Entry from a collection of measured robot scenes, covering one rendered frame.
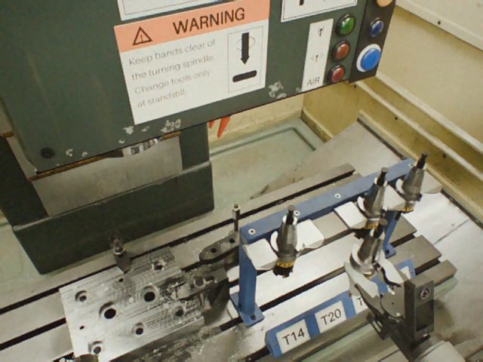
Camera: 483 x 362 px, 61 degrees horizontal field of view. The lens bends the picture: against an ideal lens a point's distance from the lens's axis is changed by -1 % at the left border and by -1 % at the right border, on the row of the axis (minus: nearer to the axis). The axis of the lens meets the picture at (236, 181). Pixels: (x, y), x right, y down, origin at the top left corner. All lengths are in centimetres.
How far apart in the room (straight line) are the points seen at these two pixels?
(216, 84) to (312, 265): 83
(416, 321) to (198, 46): 60
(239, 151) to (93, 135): 158
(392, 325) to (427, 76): 90
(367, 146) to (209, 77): 132
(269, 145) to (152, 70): 163
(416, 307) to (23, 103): 66
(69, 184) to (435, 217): 119
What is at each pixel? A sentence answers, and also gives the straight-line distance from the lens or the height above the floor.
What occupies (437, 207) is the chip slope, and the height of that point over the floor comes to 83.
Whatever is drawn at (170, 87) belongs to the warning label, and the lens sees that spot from 43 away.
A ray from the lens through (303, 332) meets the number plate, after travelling 107.
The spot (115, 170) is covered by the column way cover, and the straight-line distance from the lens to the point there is 134.
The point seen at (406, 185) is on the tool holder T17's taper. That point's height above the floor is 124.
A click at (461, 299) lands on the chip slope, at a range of 145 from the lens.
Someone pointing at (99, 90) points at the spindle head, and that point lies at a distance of 41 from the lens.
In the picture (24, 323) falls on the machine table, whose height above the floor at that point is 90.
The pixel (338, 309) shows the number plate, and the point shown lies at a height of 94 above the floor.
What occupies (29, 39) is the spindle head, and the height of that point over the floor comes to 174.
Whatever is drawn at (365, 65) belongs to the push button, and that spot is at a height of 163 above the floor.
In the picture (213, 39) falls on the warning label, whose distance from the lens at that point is 43.
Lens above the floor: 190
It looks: 46 degrees down
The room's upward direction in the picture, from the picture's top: straight up
